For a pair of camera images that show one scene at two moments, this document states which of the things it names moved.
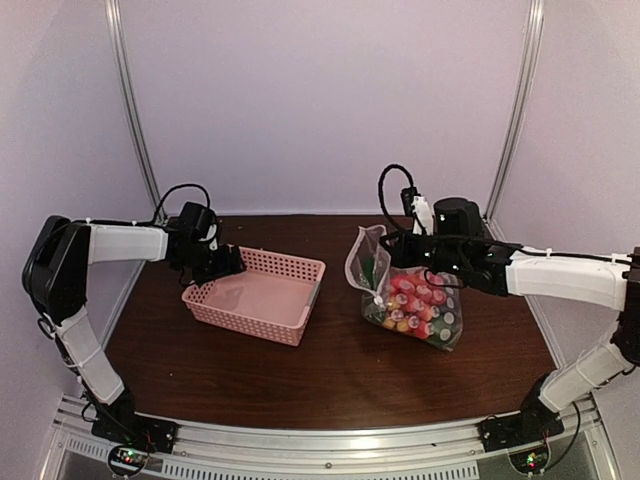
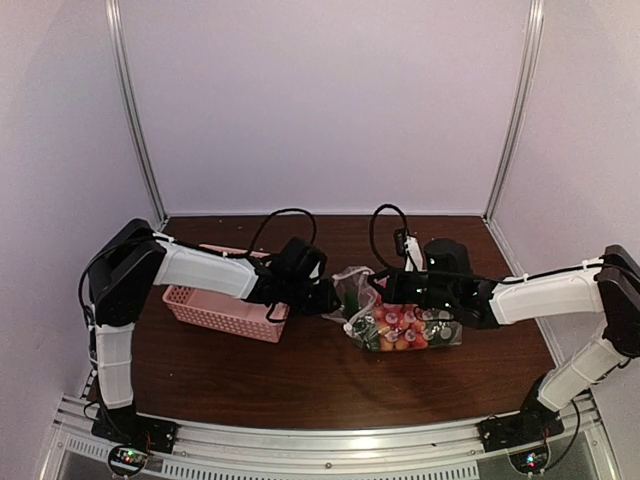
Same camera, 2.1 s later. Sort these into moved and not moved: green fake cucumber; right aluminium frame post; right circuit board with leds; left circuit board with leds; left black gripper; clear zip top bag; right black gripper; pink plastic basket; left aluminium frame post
Moved: pink plastic basket; right black gripper; left black gripper; clear zip top bag; green fake cucumber
Not moved: right aluminium frame post; right circuit board with leds; left aluminium frame post; left circuit board with leds
